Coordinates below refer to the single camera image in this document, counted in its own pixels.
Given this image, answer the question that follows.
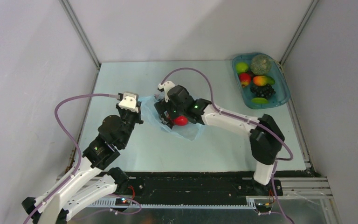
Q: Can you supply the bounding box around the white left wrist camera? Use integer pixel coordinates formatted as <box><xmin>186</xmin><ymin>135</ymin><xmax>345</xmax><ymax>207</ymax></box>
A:
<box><xmin>118</xmin><ymin>92</ymin><xmax>140</xmax><ymax>113</ymax></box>

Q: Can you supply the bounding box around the left aluminium corner post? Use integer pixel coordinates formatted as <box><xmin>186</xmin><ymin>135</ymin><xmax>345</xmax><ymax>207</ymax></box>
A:
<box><xmin>59</xmin><ymin>0</ymin><xmax>101</xmax><ymax>70</ymax></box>

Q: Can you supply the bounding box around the netted green fake melon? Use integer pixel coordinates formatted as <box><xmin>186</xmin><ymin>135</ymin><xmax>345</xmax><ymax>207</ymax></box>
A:
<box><xmin>250</xmin><ymin>54</ymin><xmax>272</xmax><ymax>75</ymax></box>

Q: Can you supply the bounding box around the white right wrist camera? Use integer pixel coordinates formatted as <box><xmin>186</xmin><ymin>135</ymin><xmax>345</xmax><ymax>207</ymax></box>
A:
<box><xmin>157</xmin><ymin>81</ymin><xmax>176</xmax><ymax>102</ymax></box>

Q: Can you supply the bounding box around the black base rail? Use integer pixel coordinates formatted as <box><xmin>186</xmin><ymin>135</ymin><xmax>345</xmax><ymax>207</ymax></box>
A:
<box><xmin>86</xmin><ymin>168</ymin><xmax>283</xmax><ymax>205</ymax></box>

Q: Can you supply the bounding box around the red yellow fake apple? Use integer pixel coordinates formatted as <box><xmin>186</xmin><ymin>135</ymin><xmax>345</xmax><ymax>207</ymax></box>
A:
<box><xmin>238</xmin><ymin>72</ymin><xmax>252</xmax><ymax>88</ymax></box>

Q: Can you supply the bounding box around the controller board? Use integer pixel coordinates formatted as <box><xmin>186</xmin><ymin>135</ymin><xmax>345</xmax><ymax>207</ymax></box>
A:
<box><xmin>256</xmin><ymin>203</ymin><xmax>273</xmax><ymax>208</ymax></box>
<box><xmin>115</xmin><ymin>198</ymin><xmax>131</xmax><ymax>206</ymax></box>

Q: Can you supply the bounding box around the light blue printed plastic bag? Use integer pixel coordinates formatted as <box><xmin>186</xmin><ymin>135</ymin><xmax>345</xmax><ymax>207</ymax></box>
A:
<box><xmin>138</xmin><ymin>96</ymin><xmax>205</xmax><ymax>141</ymax></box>

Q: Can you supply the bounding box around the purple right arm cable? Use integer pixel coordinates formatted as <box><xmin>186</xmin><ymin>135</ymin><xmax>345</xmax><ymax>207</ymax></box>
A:
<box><xmin>160</xmin><ymin>67</ymin><xmax>295</xmax><ymax>224</ymax></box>

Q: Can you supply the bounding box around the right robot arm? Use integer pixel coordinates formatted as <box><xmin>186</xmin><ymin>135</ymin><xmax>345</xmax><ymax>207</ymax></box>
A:
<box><xmin>154</xmin><ymin>82</ymin><xmax>285</xmax><ymax>195</ymax></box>

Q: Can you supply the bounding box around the right controller board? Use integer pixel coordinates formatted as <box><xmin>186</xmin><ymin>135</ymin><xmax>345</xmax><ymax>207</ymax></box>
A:
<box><xmin>256</xmin><ymin>203</ymin><xmax>273</xmax><ymax>208</ymax></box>

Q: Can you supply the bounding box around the dark purple fake grape bunch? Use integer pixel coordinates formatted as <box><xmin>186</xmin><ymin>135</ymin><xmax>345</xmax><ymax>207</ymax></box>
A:
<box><xmin>250</xmin><ymin>84</ymin><xmax>276</xmax><ymax>99</ymax></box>

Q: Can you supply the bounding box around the green fake starfruit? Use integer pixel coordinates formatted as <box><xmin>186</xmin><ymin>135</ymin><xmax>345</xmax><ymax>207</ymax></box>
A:
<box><xmin>251</xmin><ymin>98</ymin><xmax>269</xmax><ymax>104</ymax></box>

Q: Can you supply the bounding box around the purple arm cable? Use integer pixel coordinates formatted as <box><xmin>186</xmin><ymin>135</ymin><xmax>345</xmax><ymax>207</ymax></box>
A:
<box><xmin>21</xmin><ymin>93</ymin><xmax>143</xmax><ymax>224</ymax></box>
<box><xmin>160</xmin><ymin>67</ymin><xmax>295</xmax><ymax>224</ymax></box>

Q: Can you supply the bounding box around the aluminium corner post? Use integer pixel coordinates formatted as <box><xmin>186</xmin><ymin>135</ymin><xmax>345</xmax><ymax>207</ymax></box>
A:
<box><xmin>59</xmin><ymin>0</ymin><xmax>101</xmax><ymax>70</ymax></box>
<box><xmin>280</xmin><ymin>0</ymin><xmax>320</xmax><ymax>65</ymax></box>

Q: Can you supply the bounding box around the teal plastic basin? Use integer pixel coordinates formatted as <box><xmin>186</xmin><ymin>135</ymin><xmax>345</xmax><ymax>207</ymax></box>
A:
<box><xmin>231</xmin><ymin>53</ymin><xmax>290</xmax><ymax>109</ymax></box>

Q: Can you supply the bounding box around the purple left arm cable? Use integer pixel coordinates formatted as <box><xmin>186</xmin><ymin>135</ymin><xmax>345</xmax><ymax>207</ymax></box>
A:
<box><xmin>21</xmin><ymin>93</ymin><xmax>143</xmax><ymax>224</ymax></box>

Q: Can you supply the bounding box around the left controller board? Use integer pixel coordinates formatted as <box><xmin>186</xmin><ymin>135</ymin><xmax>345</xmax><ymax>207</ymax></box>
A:
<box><xmin>115</xmin><ymin>198</ymin><xmax>131</xmax><ymax>206</ymax></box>

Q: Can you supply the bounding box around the green fake apple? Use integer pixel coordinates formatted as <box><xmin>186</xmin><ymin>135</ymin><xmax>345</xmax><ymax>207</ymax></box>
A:
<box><xmin>235</xmin><ymin>62</ymin><xmax>249</xmax><ymax>74</ymax></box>

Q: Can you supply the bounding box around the orange green fake mango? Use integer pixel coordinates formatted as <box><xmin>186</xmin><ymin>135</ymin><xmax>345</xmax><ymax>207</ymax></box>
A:
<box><xmin>252</xmin><ymin>75</ymin><xmax>275</xmax><ymax>86</ymax></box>

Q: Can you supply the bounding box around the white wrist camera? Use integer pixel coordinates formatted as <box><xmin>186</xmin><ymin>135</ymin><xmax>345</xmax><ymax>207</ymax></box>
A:
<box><xmin>157</xmin><ymin>81</ymin><xmax>176</xmax><ymax>102</ymax></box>
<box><xmin>118</xmin><ymin>92</ymin><xmax>140</xmax><ymax>113</ymax></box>

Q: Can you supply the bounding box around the right aluminium corner post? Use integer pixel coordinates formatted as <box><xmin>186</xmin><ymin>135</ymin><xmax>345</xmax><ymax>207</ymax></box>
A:
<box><xmin>280</xmin><ymin>0</ymin><xmax>320</xmax><ymax>65</ymax></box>

